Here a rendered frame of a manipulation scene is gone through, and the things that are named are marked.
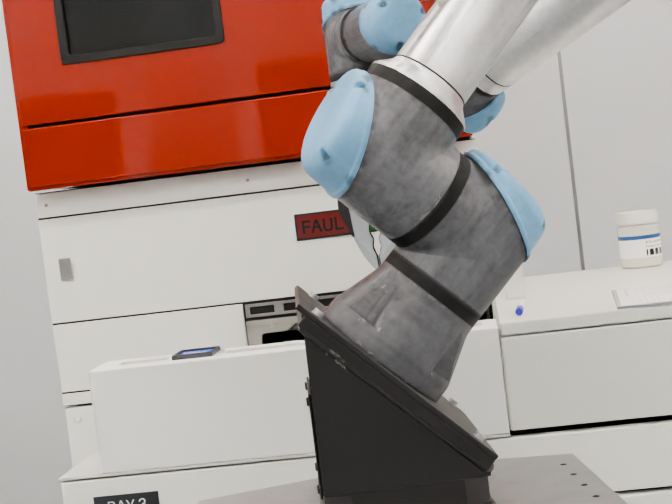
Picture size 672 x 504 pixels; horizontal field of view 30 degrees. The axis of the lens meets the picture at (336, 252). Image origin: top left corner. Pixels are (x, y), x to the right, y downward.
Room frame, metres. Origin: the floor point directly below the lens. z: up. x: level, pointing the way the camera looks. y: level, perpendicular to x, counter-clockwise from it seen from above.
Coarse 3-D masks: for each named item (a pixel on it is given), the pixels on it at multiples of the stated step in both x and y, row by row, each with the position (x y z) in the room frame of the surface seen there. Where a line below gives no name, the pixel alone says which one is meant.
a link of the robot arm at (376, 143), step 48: (480, 0) 1.25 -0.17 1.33; (528, 0) 1.27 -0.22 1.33; (432, 48) 1.25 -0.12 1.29; (480, 48) 1.26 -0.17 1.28; (336, 96) 1.26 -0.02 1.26; (384, 96) 1.23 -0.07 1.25; (432, 96) 1.23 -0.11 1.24; (336, 144) 1.21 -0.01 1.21; (384, 144) 1.21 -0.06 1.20; (432, 144) 1.23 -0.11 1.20; (336, 192) 1.25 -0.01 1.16; (384, 192) 1.23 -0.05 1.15; (432, 192) 1.23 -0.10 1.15
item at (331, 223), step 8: (304, 216) 2.27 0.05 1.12; (312, 216) 2.26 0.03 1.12; (320, 216) 2.26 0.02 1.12; (328, 216) 2.26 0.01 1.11; (336, 216) 2.26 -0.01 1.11; (304, 224) 2.27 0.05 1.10; (312, 224) 2.26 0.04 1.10; (320, 224) 2.26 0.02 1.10; (328, 224) 2.26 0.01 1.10; (336, 224) 2.26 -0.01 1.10; (344, 224) 2.26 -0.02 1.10; (304, 232) 2.27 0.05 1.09; (312, 232) 2.26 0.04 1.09; (320, 232) 2.26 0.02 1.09; (328, 232) 2.26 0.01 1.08; (336, 232) 2.26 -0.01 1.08; (344, 232) 2.26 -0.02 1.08
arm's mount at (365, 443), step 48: (336, 336) 1.22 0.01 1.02; (336, 384) 1.22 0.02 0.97; (384, 384) 1.22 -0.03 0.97; (336, 432) 1.22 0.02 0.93; (384, 432) 1.22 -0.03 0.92; (432, 432) 1.22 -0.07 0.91; (336, 480) 1.22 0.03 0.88; (384, 480) 1.22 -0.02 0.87; (432, 480) 1.22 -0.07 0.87; (480, 480) 1.24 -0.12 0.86
